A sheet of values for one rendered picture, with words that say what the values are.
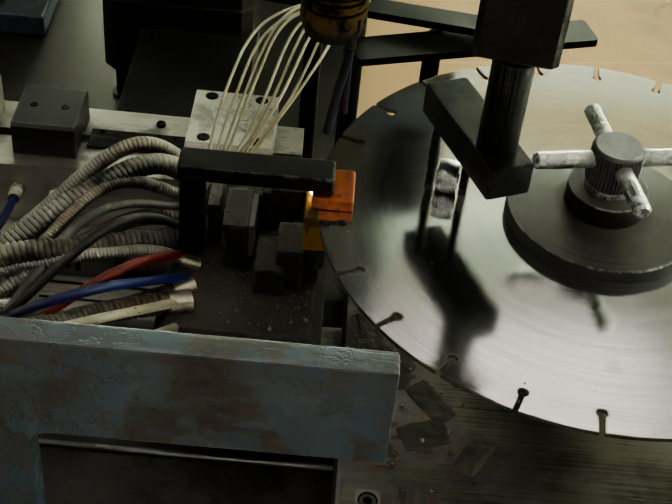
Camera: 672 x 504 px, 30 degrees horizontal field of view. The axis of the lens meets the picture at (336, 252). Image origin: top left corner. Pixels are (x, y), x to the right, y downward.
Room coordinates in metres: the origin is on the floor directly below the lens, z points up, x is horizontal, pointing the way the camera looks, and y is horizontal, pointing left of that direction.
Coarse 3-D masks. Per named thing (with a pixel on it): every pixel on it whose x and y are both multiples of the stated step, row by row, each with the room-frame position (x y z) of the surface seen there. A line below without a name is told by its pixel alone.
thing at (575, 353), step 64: (384, 128) 0.64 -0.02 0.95; (576, 128) 0.66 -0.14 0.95; (640, 128) 0.67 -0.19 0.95; (384, 192) 0.57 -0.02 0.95; (384, 256) 0.52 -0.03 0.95; (448, 256) 0.52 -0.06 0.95; (512, 256) 0.53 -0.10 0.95; (384, 320) 0.47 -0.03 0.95; (448, 320) 0.47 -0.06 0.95; (512, 320) 0.48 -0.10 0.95; (576, 320) 0.48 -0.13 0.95; (640, 320) 0.49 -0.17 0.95; (512, 384) 0.43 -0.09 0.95; (576, 384) 0.44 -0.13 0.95; (640, 384) 0.44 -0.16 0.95
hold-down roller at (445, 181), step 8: (440, 160) 0.59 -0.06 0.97; (448, 160) 0.59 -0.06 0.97; (440, 168) 0.58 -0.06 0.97; (448, 168) 0.58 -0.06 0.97; (456, 168) 0.58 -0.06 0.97; (440, 176) 0.58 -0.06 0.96; (448, 176) 0.58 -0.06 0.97; (456, 176) 0.58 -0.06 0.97; (440, 184) 0.57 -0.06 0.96; (448, 184) 0.57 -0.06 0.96; (456, 184) 0.58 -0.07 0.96; (448, 192) 0.58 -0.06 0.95
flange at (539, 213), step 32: (544, 192) 0.58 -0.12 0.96; (576, 192) 0.56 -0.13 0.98; (512, 224) 0.55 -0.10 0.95; (544, 224) 0.55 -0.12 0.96; (576, 224) 0.55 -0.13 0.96; (608, 224) 0.55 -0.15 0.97; (640, 224) 0.56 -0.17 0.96; (544, 256) 0.53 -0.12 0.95; (576, 256) 0.52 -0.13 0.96; (608, 256) 0.53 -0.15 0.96; (640, 256) 0.53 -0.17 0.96
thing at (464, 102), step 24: (504, 72) 0.53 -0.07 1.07; (528, 72) 0.53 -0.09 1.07; (432, 96) 0.59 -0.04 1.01; (456, 96) 0.59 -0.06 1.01; (480, 96) 0.59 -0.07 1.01; (504, 96) 0.53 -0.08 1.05; (528, 96) 0.54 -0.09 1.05; (432, 120) 0.58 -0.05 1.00; (456, 120) 0.56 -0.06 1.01; (480, 120) 0.56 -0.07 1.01; (504, 120) 0.53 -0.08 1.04; (432, 144) 0.57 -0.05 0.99; (456, 144) 0.56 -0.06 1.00; (480, 144) 0.54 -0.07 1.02; (504, 144) 0.53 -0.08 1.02; (432, 168) 0.57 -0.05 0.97; (480, 168) 0.53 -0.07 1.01; (504, 168) 0.52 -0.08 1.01; (528, 168) 0.53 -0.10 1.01; (504, 192) 0.52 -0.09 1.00
